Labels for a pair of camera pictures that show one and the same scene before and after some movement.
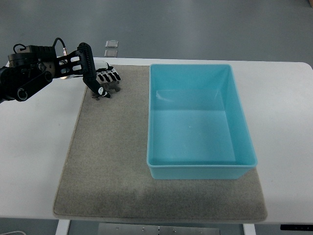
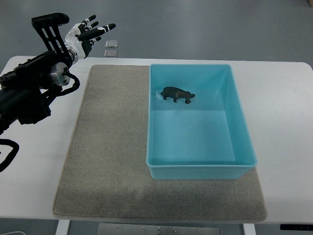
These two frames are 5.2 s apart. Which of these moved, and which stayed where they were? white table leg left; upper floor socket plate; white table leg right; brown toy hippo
Moved: brown toy hippo
Stayed: white table leg right; upper floor socket plate; white table leg left
